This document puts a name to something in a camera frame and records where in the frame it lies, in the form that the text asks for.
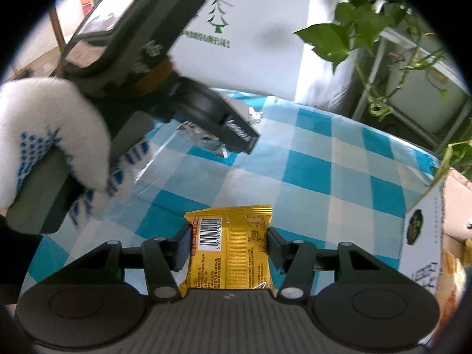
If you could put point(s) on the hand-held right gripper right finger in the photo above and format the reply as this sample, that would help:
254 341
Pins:
276 250

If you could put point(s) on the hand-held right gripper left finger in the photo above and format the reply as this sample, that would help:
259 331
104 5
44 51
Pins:
183 249

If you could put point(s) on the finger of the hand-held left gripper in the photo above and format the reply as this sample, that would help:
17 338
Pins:
239 131

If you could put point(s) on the dark blue foil snack packet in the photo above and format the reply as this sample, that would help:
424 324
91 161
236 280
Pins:
201 138

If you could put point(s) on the yellow snack packet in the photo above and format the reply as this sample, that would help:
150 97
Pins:
236 250

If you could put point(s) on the cardboard box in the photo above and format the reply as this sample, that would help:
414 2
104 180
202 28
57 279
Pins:
424 236

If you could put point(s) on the person's left hand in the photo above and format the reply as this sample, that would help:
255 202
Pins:
33 118

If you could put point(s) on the blue checkered tablecloth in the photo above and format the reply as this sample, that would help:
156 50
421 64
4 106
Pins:
313 162

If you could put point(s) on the white tree-print carton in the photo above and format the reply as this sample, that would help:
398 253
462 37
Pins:
258 14

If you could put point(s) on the green pothos plant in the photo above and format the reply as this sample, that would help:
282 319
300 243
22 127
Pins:
332 40

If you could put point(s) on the white plastic container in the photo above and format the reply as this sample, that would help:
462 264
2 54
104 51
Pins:
424 92

